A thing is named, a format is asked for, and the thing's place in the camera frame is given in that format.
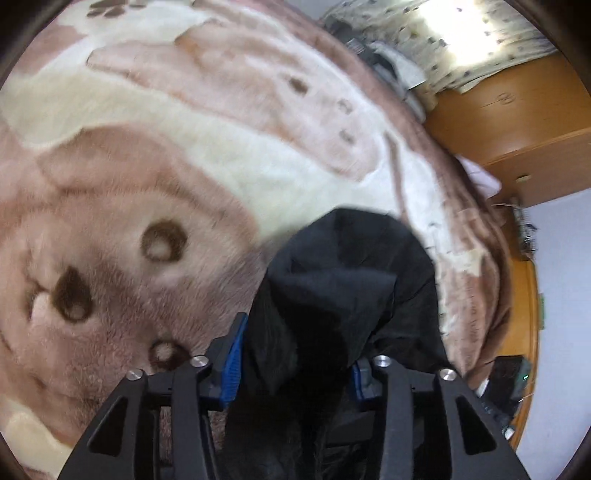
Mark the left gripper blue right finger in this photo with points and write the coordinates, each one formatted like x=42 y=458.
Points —
x=429 y=425

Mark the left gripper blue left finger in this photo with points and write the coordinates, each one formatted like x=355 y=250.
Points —
x=157 y=426

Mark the black puffer hooded jacket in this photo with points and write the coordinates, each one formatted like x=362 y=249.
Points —
x=352 y=284

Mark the pink white cloth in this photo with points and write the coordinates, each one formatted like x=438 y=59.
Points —
x=486 y=183

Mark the brown plush dog blanket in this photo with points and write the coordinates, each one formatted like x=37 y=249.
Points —
x=154 y=156

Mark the wooden wardrobe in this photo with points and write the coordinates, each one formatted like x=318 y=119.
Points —
x=529 y=126

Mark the black box with papers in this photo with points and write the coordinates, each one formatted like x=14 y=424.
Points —
x=397 y=71

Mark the heart pattern cream curtain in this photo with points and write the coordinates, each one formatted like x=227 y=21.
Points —
x=457 y=44

